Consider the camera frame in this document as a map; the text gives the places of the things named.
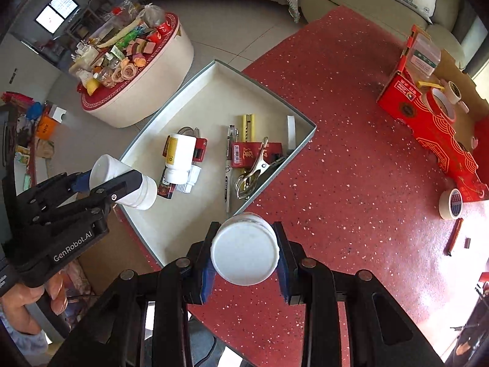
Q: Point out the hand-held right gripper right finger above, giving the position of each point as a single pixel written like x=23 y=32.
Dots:
x=284 y=275

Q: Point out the orange box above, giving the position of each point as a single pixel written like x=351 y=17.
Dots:
x=46 y=128

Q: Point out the large white bottle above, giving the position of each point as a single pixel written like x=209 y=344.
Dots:
x=109 y=170

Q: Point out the person's legs in jeans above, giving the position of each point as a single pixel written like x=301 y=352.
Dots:
x=206 y=344

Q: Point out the red round table mat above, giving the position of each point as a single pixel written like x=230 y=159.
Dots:
x=95 y=103

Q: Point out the yellow utility knife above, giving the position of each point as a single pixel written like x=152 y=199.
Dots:
x=247 y=126

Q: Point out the small white tape roll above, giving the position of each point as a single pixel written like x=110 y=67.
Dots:
x=450 y=88

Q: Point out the clear barrel pen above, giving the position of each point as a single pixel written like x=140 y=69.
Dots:
x=228 y=176

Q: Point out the white notched box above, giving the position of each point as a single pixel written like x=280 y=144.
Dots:
x=58 y=114

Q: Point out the small dark block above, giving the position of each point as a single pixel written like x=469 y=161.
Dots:
x=467 y=242

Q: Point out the beige masking tape roll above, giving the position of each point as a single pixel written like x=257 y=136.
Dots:
x=445 y=202

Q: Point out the blue bag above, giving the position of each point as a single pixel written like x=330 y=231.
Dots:
x=34 y=111

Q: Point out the red printed cardboard box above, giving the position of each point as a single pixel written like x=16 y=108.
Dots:
x=405 y=99

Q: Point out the white paper strip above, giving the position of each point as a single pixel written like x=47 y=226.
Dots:
x=292 y=130

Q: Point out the brown chair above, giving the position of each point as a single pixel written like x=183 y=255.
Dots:
x=114 y=252

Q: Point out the clear zip bag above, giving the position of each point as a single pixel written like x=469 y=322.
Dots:
x=424 y=55

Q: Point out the shallow white grey-edged box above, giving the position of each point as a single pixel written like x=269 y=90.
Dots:
x=214 y=95

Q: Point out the pile of assorted small goods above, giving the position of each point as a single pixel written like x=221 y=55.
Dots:
x=122 y=57

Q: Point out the person's left hand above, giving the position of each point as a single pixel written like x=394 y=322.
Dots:
x=23 y=313

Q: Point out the metal spring clip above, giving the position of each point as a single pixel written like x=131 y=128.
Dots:
x=254 y=172

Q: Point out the white bottle with yellow label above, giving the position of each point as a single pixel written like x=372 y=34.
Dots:
x=181 y=156

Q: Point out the yellow flat tool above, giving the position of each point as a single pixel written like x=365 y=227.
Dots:
x=424 y=84

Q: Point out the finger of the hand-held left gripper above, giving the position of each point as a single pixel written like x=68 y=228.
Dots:
x=122 y=185
x=82 y=182

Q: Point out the window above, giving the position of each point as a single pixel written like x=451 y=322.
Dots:
x=57 y=11

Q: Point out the small white bottle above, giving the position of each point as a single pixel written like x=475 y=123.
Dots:
x=244 y=254

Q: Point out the brown paper bag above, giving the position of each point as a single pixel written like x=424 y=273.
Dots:
x=45 y=148

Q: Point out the round white coffee table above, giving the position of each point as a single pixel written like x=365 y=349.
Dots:
x=152 y=91

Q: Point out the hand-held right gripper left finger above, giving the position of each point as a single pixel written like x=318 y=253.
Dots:
x=208 y=271

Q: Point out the white plug adapter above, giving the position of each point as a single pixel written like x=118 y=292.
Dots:
x=193 y=176

